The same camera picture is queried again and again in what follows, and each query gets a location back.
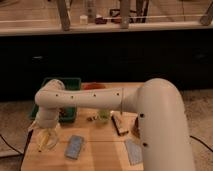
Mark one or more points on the yellow banana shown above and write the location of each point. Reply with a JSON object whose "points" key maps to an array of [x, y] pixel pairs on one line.
{"points": [[43, 138]]}

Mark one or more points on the white paper cup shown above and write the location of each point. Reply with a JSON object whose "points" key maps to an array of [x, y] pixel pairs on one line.
{"points": [[53, 136]]}

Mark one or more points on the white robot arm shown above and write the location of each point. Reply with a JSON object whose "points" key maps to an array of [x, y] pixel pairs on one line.
{"points": [[163, 127]]}

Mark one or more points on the small green cup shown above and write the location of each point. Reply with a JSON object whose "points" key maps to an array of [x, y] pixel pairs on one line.
{"points": [[103, 116]]}

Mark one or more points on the orange plastic bowl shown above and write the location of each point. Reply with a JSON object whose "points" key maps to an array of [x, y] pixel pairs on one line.
{"points": [[91, 86]]}

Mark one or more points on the black brown rectangular block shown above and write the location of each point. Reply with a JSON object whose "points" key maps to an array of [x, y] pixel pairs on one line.
{"points": [[119, 124]]}

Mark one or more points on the green plastic tray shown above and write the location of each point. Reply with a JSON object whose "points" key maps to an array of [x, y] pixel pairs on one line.
{"points": [[69, 113]]}

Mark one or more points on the dark brown bowl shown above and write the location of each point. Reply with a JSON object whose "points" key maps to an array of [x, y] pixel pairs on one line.
{"points": [[135, 129]]}

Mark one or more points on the blue sponge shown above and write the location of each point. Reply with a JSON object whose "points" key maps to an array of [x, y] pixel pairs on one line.
{"points": [[74, 147]]}

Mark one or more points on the grey folded cloth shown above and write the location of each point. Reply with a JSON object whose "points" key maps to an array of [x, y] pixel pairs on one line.
{"points": [[134, 152]]}

